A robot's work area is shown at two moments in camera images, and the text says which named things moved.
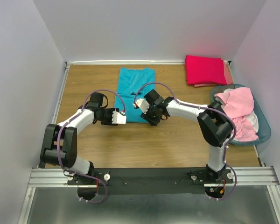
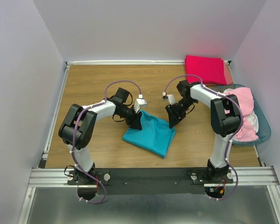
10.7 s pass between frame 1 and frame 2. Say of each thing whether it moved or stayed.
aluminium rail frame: stayed
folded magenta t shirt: stayed
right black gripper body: moved
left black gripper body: moved
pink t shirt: stayed
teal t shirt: moved
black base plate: stayed
